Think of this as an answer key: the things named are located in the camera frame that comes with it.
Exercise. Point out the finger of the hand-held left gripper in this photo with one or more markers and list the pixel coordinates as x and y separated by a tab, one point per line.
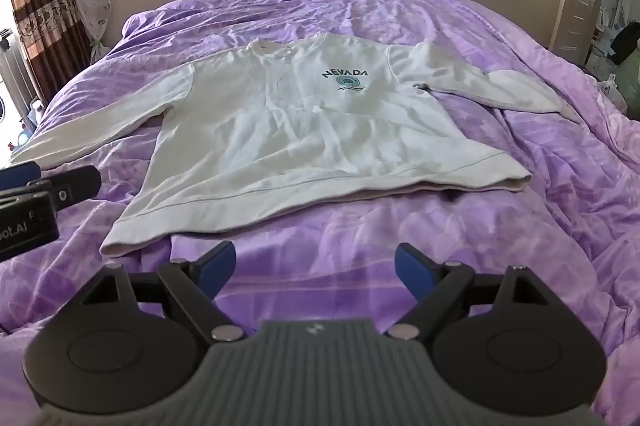
75	186
20	173

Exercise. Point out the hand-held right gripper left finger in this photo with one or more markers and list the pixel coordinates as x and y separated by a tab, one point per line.
223	262

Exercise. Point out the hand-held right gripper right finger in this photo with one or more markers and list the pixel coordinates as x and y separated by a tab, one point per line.
411	263

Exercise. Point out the white printed sweatshirt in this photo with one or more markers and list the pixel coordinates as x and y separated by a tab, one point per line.
300	126

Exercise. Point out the purple bed blanket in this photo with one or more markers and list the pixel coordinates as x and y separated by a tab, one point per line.
450	281

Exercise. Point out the dark object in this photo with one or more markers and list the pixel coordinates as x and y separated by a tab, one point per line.
627	44

